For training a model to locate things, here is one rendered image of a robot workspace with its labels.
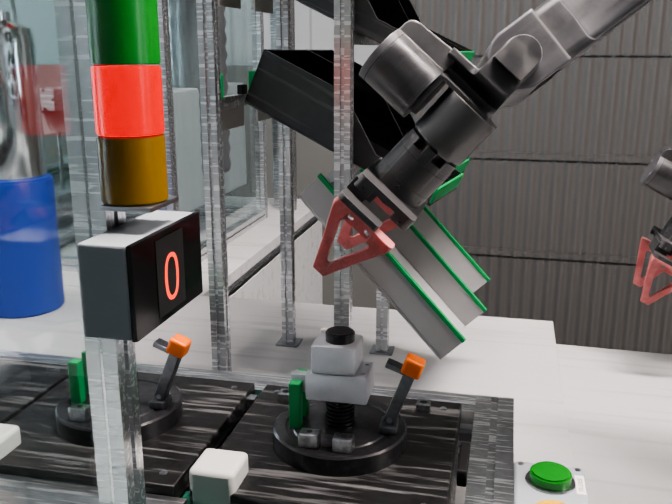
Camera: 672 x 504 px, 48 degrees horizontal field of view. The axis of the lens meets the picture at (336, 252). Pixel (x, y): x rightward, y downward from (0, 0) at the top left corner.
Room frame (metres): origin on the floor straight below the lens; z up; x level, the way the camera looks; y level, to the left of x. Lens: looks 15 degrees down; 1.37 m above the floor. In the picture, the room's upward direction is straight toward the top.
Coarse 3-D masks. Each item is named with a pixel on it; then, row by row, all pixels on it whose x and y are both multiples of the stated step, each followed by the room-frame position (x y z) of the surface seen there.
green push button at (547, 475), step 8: (536, 464) 0.68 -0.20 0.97; (544, 464) 0.68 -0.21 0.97; (552, 464) 0.68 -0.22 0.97; (560, 464) 0.68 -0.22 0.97; (536, 472) 0.66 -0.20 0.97; (544, 472) 0.66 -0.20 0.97; (552, 472) 0.66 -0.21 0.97; (560, 472) 0.66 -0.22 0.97; (568, 472) 0.66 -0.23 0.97; (536, 480) 0.66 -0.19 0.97; (544, 480) 0.65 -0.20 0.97; (552, 480) 0.65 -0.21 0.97; (560, 480) 0.65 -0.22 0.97; (568, 480) 0.65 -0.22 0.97; (544, 488) 0.65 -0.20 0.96; (552, 488) 0.65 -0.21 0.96; (560, 488) 0.65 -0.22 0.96
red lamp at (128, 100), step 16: (96, 80) 0.55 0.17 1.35; (112, 80) 0.55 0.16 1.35; (128, 80) 0.55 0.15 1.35; (144, 80) 0.55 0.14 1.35; (160, 80) 0.57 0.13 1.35; (96, 96) 0.55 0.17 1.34; (112, 96) 0.55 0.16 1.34; (128, 96) 0.55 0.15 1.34; (144, 96) 0.55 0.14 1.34; (160, 96) 0.57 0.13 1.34; (96, 112) 0.55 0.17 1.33; (112, 112) 0.55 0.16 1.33; (128, 112) 0.55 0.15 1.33; (144, 112) 0.55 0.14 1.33; (160, 112) 0.57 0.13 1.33; (96, 128) 0.56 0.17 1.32; (112, 128) 0.55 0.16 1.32; (128, 128) 0.55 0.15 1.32; (144, 128) 0.55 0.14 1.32; (160, 128) 0.56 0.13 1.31
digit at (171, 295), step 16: (160, 240) 0.55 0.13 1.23; (176, 240) 0.58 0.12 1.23; (160, 256) 0.55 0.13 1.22; (176, 256) 0.57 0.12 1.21; (160, 272) 0.55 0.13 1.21; (176, 272) 0.57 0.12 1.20; (160, 288) 0.54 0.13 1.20; (176, 288) 0.57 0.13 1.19; (160, 304) 0.54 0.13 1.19; (176, 304) 0.57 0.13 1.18
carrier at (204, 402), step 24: (144, 384) 0.83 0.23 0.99; (192, 384) 0.87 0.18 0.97; (216, 384) 0.87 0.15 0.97; (240, 384) 0.87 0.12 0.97; (144, 408) 0.77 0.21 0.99; (168, 408) 0.77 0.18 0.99; (192, 408) 0.81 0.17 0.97; (216, 408) 0.81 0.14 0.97; (240, 408) 0.82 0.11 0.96; (144, 432) 0.73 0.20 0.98; (168, 432) 0.75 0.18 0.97; (192, 432) 0.75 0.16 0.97; (216, 432) 0.75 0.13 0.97; (144, 456) 0.70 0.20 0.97; (168, 456) 0.70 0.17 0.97; (192, 456) 0.70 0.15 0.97; (168, 480) 0.65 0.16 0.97
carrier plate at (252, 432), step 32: (256, 416) 0.79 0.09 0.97; (416, 416) 0.79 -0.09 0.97; (448, 416) 0.79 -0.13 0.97; (224, 448) 0.71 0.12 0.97; (256, 448) 0.71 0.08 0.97; (416, 448) 0.71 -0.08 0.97; (448, 448) 0.71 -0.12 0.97; (256, 480) 0.65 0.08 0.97; (288, 480) 0.65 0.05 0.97; (320, 480) 0.65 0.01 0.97; (352, 480) 0.65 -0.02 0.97; (384, 480) 0.65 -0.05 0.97; (416, 480) 0.65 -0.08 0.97; (448, 480) 0.65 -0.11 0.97
